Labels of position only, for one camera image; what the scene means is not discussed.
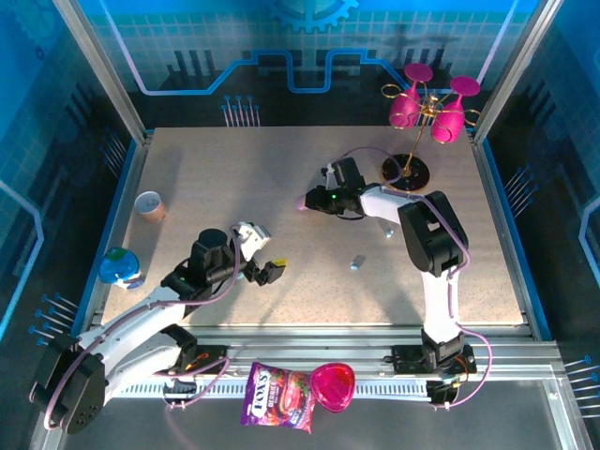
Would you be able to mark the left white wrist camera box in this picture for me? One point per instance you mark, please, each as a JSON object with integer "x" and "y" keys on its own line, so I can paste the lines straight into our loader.
{"x": 253, "y": 236}

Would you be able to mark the purple Fox's candy bag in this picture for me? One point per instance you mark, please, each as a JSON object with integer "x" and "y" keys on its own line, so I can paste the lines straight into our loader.
{"x": 267, "y": 394}

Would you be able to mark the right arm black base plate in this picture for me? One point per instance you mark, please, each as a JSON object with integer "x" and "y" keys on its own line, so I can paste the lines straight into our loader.
{"x": 408, "y": 361}

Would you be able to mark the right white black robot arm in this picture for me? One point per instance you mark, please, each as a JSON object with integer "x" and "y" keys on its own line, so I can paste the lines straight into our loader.
{"x": 436, "y": 234}

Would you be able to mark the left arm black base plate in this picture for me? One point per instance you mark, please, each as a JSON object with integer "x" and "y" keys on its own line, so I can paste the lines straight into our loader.
{"x": 206, "y": 351}

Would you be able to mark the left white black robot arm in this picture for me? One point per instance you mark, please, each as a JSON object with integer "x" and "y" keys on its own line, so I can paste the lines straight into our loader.
{"x": 136, "y": 314}

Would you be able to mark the small black electronics box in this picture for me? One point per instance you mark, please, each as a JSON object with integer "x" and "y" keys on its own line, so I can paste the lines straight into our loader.
{"x": 180, "y": 389}
{"x": 440, "y": 391}

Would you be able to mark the aluminium frame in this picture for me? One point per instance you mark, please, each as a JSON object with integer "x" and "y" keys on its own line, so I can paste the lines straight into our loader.
{"x": 304, "y": 337}

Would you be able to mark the pink heart-shaped bowl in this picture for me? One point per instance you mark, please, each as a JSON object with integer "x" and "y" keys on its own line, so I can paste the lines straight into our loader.
{"x": 333, "y": 386}

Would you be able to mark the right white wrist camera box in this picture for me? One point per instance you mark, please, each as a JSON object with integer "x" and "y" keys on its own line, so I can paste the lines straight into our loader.
{"x": 329, "y": 174}

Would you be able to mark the pink wine glass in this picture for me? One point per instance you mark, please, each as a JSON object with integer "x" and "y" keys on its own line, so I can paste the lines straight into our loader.
{"x": 447, "y": 124}
{"x": 404, "y": 112}

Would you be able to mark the blue green round container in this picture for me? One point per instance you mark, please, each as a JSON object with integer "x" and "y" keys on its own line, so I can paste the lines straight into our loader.
{"x": 117, "y": 267}

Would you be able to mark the brown cup with blue lid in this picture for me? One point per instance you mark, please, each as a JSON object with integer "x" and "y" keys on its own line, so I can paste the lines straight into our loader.
{"x": 150, "y": 206}

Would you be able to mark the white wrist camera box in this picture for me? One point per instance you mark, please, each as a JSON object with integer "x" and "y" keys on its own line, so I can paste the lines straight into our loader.
{"x": 329, "y": 174}
{"x": 253, "y": 236}

